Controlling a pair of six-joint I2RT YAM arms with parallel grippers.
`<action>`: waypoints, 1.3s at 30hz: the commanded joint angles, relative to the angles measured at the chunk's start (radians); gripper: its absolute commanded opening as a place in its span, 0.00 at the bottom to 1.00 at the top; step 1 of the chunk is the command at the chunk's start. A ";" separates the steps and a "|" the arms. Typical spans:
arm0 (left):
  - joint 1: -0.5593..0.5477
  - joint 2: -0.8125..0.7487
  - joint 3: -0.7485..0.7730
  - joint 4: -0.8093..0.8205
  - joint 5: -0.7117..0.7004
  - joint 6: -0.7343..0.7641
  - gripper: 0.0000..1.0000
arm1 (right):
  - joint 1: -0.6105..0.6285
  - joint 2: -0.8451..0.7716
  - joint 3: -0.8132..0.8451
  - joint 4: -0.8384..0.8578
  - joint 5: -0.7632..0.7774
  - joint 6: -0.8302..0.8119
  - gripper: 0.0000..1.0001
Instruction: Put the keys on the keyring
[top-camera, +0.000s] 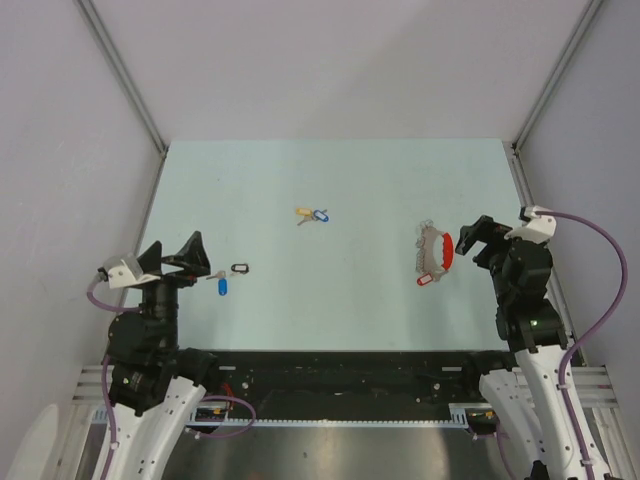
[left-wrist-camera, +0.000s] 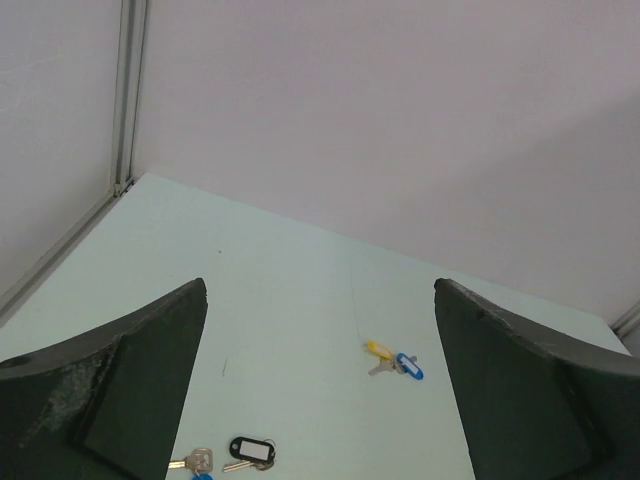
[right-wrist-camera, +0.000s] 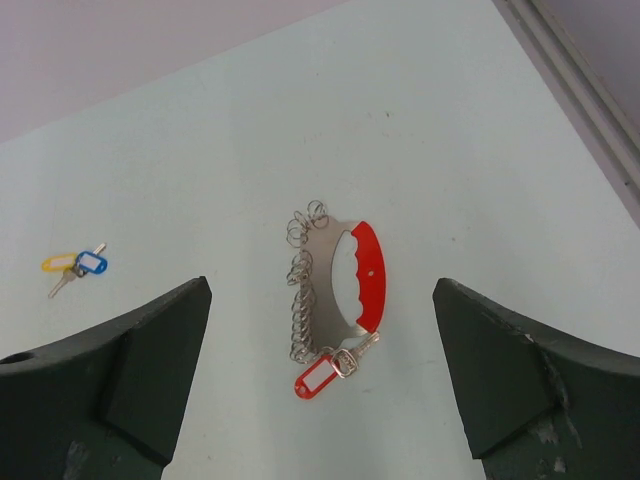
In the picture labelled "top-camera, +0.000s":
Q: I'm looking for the right aluminium frame post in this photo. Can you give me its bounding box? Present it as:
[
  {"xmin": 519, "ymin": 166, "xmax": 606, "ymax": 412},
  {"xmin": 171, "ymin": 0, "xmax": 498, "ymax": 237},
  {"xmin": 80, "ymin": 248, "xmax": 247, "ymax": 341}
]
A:
[{"xmin": 512, "ymin": 0, "xmax": 606, "ymax": 151}]

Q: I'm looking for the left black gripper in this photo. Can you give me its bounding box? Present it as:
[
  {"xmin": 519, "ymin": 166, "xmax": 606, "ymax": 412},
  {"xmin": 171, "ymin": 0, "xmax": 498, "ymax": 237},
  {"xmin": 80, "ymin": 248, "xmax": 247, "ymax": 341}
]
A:
[{"xmin": 137, "ymin": 229, "xmax": 209, "ymax": 348}]

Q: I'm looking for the key with yellow tag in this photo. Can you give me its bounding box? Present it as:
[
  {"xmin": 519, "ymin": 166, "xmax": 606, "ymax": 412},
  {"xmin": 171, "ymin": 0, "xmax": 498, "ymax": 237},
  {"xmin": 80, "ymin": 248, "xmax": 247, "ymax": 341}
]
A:
[{"xmin": 296, "ymin": 208, "xmax": 317, "ymax": 226}]

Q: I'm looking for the white slotted cable duct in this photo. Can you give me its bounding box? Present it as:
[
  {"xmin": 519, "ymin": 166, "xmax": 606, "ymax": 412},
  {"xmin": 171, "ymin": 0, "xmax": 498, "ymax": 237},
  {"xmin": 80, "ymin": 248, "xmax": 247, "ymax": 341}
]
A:
[{"xmin": 183, "ymin": 402, "xmax": 496, "ymax": 433}]

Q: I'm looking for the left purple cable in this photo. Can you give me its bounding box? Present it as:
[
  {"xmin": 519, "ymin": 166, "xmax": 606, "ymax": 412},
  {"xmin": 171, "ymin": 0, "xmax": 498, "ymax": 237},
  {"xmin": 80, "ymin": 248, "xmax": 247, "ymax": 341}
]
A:
[{"xmin": 87, "ymin": 277, "xmax": 257, "ymax": 480}]

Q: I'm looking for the red handled keyring holder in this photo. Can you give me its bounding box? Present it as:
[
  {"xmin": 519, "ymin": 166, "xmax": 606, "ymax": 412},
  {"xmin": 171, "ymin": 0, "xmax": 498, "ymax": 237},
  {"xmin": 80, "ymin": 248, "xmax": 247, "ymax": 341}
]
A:
[{"xmin": 415, "ymin": 220, "xmax": 454, "ymax": 282}]

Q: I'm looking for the key with solid blue tag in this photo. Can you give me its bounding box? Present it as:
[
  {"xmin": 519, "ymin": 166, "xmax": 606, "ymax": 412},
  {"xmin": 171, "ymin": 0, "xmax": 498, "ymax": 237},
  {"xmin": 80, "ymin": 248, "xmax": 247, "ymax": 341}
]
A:
[{"xmin": 206, "ymin": 270, "xmax": 228, "ymax": 296}]

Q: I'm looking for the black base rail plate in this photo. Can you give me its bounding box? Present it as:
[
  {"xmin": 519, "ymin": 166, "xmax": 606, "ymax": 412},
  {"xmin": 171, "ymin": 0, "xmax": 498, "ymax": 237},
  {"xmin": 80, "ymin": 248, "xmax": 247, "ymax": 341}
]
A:
[{"xmin": 206, "ymin": 351, "xmax": 516, "ymax": 417}]

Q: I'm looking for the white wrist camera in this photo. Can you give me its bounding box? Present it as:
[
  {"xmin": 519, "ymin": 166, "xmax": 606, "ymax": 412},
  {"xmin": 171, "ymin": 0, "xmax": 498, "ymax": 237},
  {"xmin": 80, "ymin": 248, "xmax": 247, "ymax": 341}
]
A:
[
  {"xmin": 504, "ymin": 206, "xmax": 557, "ymax": 244},
  {"xmin": 98, "ymin": 253, "xmax": 160, "ymax": 289}
]

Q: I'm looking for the key with black tag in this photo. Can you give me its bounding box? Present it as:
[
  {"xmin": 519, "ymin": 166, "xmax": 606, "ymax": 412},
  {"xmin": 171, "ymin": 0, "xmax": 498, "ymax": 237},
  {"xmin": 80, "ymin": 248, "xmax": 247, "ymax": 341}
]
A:
[{"xmin": 230, "ymin": 263, "xmax": 250, "ymax": 275}]

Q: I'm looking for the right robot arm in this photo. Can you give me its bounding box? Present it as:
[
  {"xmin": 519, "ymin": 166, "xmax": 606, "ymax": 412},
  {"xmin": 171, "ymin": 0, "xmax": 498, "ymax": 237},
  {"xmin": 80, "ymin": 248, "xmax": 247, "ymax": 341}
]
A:
[{"xmin": 455, "ymin": 207, "xmax": 613, "ymax": 479}]

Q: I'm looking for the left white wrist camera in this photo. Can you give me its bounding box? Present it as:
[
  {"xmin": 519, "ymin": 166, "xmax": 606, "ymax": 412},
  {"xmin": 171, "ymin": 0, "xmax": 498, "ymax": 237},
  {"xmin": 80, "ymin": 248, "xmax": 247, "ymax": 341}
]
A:
[{"xmin": 98, "ymin": 253, "xmax": 160, "ymax": 289}]

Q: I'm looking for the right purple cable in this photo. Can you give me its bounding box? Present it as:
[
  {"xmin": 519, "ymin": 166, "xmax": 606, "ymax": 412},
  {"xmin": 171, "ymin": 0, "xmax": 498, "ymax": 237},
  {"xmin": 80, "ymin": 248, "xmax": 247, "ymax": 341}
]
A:
[{"xmin": 494, "ymin": 210, "xmax": 629, "ymax": 480}]

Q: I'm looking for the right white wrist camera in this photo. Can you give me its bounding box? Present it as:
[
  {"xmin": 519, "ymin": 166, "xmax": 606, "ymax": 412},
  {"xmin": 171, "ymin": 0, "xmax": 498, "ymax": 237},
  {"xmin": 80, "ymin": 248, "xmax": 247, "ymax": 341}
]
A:
[{"xmin": 504, "ymin": 206, "xmax": 557, "ymax": 244}]

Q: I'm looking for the aluminium frame post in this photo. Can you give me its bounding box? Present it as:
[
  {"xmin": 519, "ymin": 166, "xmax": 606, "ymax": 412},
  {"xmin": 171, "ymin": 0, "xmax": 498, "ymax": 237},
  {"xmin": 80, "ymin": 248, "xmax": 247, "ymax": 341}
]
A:
[
  {"xmin": 512, "ymin": 0, "xmax": 606, "ymax": 151},
  {"xmin": 74, "ymin": 0, "xmax": 169, "ymax": 154}
]

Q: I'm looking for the left aluminium frame post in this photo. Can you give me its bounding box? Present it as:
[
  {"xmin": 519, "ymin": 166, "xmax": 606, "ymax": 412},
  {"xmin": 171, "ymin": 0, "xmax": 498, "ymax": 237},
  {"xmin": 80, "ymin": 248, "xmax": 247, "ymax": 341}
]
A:
[{"xmin": 74, "ymin": 0, "xmax": 169, "ymax": 154}]

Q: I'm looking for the key with blue white tag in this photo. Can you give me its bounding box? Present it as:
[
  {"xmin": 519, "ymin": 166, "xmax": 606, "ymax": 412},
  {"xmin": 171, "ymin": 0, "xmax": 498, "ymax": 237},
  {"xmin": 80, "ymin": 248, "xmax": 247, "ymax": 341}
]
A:
[{"xmin": 304, "ymin": 209, "xmax": 330, "ymax": 223}]

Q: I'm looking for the red key tag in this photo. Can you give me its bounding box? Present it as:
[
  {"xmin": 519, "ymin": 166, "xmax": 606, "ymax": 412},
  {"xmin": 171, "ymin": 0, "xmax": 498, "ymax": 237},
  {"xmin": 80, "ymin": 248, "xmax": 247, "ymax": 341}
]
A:
[{"xmin": 416, "ymin": 272, "xmax": 435, "ymax": 286}]

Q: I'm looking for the purple cable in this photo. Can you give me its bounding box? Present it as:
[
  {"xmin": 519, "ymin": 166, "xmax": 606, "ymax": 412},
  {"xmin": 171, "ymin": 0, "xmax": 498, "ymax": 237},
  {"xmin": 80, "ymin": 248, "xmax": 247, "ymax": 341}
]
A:
[
  {"xmin": 87, "ymin": 277, "xmax": 257, "ymax": 480},
  {"xmin": 494, "ymin": 210, "xmax": 629, "ymax": 480}
]

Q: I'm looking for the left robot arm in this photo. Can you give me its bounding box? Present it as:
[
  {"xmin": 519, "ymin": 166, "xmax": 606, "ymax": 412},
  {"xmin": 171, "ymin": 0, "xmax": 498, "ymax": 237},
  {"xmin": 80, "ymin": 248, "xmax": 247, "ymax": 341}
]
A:
[{"xmin": 92, "ymin": 231, "xmax": 221, "ymax": 479}]

